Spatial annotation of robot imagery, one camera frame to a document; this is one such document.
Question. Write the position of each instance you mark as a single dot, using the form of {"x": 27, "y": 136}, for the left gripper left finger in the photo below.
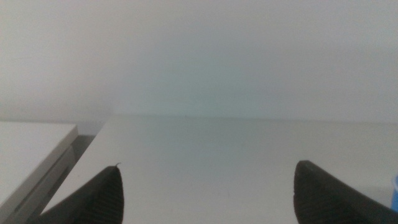
{"x": 99, "y": 199}

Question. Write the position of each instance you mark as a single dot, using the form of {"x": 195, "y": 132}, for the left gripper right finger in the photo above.
{"x": 323, "y": 199}

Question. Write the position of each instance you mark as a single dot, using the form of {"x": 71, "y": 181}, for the blue plastic cup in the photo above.
{"x": 395, "y": 193}

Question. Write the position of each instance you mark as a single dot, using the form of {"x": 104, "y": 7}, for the white side table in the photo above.
{"x": 28, "y": 155}

